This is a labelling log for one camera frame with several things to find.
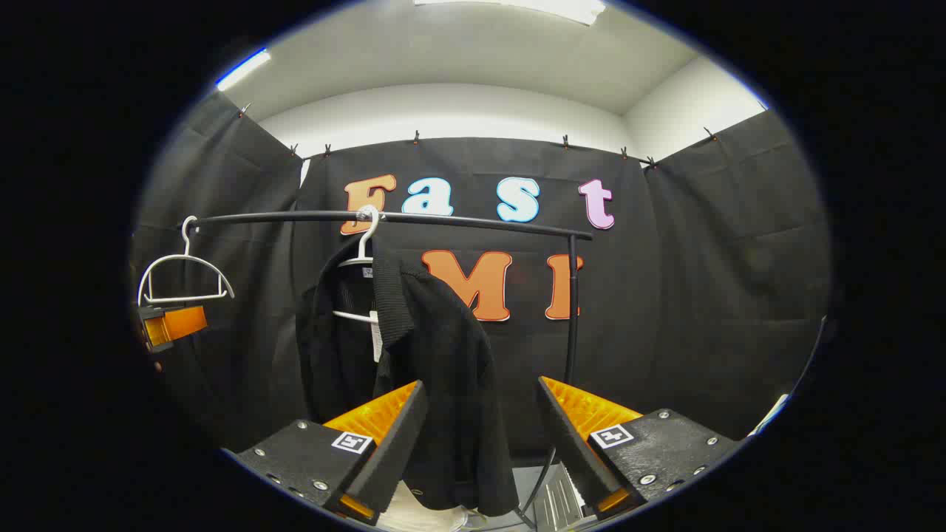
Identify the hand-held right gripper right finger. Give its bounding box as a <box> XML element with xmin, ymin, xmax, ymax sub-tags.
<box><xmin>537</xmin><ymin>375</ymin><xmax>740</xmax><ymax>522</ymax></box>

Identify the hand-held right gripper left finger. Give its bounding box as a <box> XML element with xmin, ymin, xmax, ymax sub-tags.
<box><xmin>235</xmin><ymin>381</ymin><xmax>429</xmax><ymax>527</ymax></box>

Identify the white laundry hamper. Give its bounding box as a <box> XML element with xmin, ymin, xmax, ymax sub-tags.
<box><xmin>373</xmin><ymin>480</ymin><xmax>489</xmax><ymax>532</ymax></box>

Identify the black knit sweater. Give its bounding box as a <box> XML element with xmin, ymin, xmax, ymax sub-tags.
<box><xmin>296</xmin><ymin>236</ymin><xmax>520</xmax><ymax>518</ymax></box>

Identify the white plastic hanger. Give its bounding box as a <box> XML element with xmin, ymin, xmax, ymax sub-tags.
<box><xmin>137</xmin><ymin>216</ymin><xmax>236</xmax><ymax>307</ymax></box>
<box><xmin>331</xmin><ymin>205</ymin><xmax>382</xmax><ymax>324</ymax></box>

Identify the black metal clothes rack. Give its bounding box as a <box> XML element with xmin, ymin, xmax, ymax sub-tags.
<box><xmin>177</xmin><ymin>211</ymin><xmax>594</xmax><ymax>530</ymax></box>

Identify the grey ribbed metal panel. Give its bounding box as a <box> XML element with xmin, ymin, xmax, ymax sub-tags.
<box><xmin>528</xmin><ymin>462</ymin><xmax>592</xmax><ymax>530</ymax></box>

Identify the black backdrop cloth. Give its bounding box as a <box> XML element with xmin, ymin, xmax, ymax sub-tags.
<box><xmin>129</xmin><ymin>92</ymin><xmax>834</xmax><ymax>474</ymax></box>

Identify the row of backdrop clips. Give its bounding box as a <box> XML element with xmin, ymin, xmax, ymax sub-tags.
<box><xmin>236</xmin><ymin>103</ymin><xmax>718</xmax><ymax>171</ymax></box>

